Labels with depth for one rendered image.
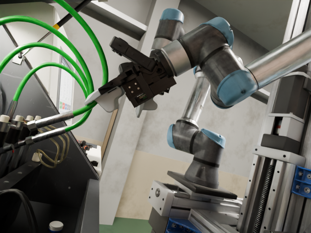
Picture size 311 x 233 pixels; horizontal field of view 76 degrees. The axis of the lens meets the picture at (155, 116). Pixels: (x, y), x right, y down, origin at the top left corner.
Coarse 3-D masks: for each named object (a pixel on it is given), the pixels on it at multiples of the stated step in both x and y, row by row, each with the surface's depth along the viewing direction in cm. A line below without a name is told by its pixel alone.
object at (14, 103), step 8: (40, 64) 66; (48, 64) 66; (56, 64) 67; (32, 72) 65; (72, 72) 68; (24, 80) 64; (80, 80) 69; (16, 96) 64; (16, 104) 64; (8, 112) 63
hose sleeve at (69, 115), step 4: (64, 112) 46; (68, 112) 45; (72, 112) 46; (52, 116) 45; (56, 116) 45; (60, 116) 45; (64, 116) 45; (68, 116) 45; (72, 116) 46; (40, 120) 44; (44, 120) 44; (48, 120) 44; (52, 120) 44; (56, 120) 45; (60, 120) 45; (64, 120) 45; (36, 124) 43; (40, 124) 44; (44, 124) 44; (48, 124) 44
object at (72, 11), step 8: (56, 0) 45; (64, 8) 46; (72, 8) 46; (80, 16) 46; (80, 24) 47; (88, 32) 47; (96, 40) 47; (96, 48) 47; (104, 56) 48; (104, 64) 47; (104, 72) 48; (104, 80) 47; (88, 104) 47; (96, 104) 47; (80, 112) 46
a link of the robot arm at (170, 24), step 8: (168, 8) 63; (168, 16) 62; (176, 16) 62; (160, 24) 63; (168, 24) 62; (176, 24) 62; (160, 32) 62; (168, 32) 61; (176, 32) 63; (184, 32) 67
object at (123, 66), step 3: (123, 63) 59; (126, 63) 60; (129, 63) 60; (132, 63) 60; (120, 66) 59; (123, 66) 59; (126, 66) 59; (129, 66) 60; (132, 66) 60; (120, 69) 60; (123, 69) 59; (126, 69) 59; (120, 72) 60
